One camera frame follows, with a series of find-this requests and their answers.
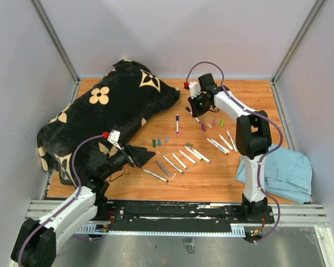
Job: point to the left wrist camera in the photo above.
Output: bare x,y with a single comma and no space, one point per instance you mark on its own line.
113,138

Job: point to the slotted cable duct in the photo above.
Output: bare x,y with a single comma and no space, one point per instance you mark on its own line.
165,228

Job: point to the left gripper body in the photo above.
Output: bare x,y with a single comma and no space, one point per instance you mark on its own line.
127,154

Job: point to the light blue marker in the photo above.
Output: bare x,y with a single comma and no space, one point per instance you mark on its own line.
179,161

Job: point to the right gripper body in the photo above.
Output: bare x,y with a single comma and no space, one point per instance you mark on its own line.
199,104

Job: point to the light green marker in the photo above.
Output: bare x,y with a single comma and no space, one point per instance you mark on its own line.
232,141

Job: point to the black cap whiteboard marker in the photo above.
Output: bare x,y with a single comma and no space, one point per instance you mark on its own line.
189,110

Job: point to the magenta cap marker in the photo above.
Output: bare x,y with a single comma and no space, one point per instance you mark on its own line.
225,151

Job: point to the dark blue marker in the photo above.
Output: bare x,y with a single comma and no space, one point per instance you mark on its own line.
155,175

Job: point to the purple marker grey body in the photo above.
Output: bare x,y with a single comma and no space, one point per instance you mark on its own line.
163,169

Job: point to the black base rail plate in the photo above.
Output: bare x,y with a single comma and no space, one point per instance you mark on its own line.
125,210

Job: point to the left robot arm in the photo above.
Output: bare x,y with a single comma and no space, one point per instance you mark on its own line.
39,240

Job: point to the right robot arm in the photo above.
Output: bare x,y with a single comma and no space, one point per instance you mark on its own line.
252,137

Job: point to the green cap white marker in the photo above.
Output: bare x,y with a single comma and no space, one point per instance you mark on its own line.
193,153

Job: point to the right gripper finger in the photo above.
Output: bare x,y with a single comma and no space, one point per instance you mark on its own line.
201,111
193,111

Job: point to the lavender cap marker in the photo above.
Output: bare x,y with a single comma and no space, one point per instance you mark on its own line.
188,157

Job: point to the light blue cloth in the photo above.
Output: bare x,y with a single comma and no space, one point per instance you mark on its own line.
288,174

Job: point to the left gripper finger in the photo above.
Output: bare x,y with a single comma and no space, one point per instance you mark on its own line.
142,157
136,150

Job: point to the blue cap whiteboard marker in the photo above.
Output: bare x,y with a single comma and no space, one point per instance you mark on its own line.
177,124

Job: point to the black floral plush blanket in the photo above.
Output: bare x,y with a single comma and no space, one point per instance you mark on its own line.
124,100

